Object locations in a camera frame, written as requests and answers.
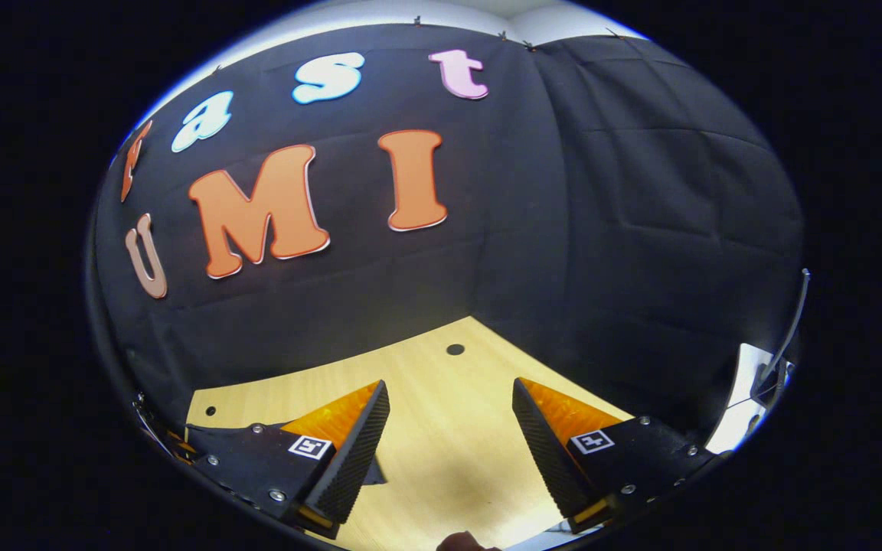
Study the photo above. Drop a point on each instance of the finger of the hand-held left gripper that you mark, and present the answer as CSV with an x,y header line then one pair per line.
x,y
183,446

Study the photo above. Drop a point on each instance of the black backdrop cloth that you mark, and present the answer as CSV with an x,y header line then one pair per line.
x,y
563,229

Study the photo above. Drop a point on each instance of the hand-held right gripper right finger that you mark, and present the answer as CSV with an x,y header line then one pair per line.
x,y
548,459

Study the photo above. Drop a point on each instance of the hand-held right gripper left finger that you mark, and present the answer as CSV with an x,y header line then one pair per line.
x,y
353,459

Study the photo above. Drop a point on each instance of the row of small black clips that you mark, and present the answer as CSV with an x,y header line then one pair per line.
x,y
416,21

